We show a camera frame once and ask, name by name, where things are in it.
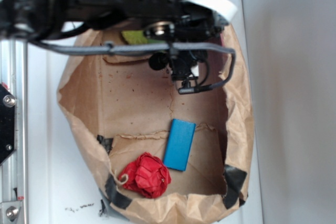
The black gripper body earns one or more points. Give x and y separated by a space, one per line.
174 20

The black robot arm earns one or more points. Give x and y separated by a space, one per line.
54 19

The green plush toy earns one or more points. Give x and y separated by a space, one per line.
136 37

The blue rectangular block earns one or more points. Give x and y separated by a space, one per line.
179 144

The red crumpled paper ball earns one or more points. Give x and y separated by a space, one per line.
147 175

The black mounting plate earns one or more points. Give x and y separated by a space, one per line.
7 124

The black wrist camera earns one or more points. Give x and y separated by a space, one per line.
183 67

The aluminium frame rail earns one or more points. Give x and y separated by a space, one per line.
14 178

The metal corner bracket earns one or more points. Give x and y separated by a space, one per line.
10 212

